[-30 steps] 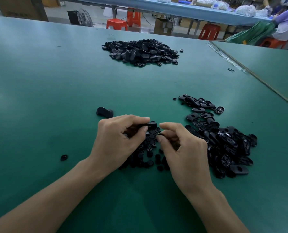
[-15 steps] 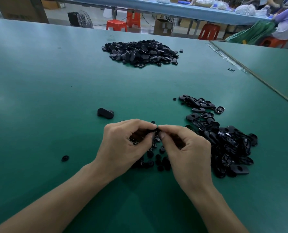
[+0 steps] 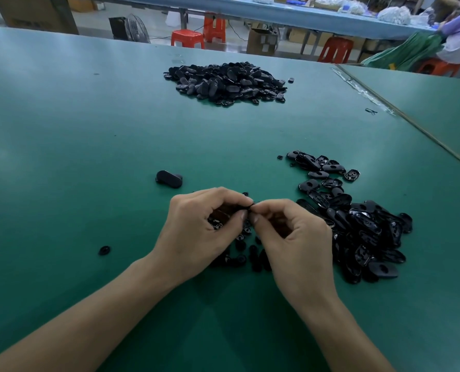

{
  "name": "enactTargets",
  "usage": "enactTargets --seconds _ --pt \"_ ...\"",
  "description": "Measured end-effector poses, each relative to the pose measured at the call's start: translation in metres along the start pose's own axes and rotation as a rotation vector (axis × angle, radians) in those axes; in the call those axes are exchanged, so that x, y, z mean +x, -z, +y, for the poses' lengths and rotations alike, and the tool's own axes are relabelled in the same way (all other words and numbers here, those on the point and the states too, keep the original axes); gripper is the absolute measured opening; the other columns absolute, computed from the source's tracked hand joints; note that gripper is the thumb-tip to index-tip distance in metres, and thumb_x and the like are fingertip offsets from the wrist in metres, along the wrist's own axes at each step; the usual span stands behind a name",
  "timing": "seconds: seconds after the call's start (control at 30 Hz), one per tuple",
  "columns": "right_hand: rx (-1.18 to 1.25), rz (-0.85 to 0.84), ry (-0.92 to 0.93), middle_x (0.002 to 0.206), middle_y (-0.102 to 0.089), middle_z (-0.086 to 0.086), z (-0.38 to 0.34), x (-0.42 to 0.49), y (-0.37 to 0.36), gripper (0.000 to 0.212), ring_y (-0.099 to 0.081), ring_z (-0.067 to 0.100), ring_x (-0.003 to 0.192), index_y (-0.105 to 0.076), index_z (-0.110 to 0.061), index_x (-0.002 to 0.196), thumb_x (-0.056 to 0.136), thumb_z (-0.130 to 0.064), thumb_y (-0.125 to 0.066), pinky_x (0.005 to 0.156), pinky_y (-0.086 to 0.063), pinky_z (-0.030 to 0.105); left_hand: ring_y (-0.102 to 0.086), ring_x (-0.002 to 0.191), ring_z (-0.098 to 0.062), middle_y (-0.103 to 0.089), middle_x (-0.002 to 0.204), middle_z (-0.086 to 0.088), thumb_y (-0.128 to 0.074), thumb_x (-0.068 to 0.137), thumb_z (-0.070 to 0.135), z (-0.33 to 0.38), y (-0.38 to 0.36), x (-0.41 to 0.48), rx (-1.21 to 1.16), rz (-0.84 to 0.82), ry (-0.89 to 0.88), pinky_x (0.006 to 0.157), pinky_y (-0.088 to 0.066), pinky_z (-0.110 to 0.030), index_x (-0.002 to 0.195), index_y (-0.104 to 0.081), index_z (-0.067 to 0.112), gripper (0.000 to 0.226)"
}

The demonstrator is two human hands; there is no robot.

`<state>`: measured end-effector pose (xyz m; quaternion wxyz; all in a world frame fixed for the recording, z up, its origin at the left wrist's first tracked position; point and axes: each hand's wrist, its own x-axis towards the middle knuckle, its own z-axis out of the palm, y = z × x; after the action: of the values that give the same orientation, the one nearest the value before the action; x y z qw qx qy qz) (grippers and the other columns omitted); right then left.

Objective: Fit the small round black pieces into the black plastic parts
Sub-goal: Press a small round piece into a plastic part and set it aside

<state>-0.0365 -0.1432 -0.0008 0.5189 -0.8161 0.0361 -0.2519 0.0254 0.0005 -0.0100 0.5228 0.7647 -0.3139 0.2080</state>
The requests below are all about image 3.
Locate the small open cardboard box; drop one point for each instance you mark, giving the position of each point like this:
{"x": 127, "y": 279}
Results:
{"x": 261, "y": 42}

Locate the pile of black oval shells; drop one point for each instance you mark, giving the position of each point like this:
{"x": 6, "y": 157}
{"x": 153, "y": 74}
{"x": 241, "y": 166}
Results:
{"x": 369, "y": 236}

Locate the long blue work table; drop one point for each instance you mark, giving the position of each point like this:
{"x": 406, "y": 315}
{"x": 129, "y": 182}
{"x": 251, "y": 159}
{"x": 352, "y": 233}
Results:
{"x": 253, "y": 11}

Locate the assembled black oval piece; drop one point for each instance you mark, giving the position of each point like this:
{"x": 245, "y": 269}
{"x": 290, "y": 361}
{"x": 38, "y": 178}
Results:
{"x": 250, "y": 209}
{"x": 169, "y": 179}

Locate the red plastic stool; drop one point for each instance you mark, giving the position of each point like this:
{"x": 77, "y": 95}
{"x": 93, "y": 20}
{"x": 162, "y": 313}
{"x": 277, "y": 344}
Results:
{"x": 187, "y": 38}
{"x": 214, "y": 28}
{"x": 335, "y": 50}
{"x": 439, "y": 69}

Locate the small black plastic scrap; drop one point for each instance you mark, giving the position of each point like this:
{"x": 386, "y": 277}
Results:
{"x": 370, "y": 111}

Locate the pile of small black buttons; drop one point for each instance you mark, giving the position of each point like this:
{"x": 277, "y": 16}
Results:
{"x": 242, "y": 248}

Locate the large brown cardboard box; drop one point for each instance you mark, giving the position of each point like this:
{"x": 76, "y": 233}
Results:
{"x": 32, "y": 11}

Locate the person's left forearm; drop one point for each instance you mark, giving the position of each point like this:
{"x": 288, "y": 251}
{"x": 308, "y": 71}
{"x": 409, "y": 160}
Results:
{"x": 75, "y": 321}

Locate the green striped bag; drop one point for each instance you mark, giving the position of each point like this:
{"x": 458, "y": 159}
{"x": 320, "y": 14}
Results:
{"x": 404, "y": 52}

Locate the person's right hand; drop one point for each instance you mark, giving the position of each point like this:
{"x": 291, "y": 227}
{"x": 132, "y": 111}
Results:
{"x": 300, "y": 255}

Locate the grey floor fan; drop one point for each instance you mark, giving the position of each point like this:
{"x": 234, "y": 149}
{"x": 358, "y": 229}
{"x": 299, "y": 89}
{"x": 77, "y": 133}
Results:
{"x": 129, "y": 28}

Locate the person's left hand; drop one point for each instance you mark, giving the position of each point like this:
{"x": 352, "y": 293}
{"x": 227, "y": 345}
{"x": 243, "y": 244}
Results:
{"x": 195, "y": 240}

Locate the lone black ring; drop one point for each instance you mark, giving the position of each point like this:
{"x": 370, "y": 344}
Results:
{"x": 104, "y": 250}

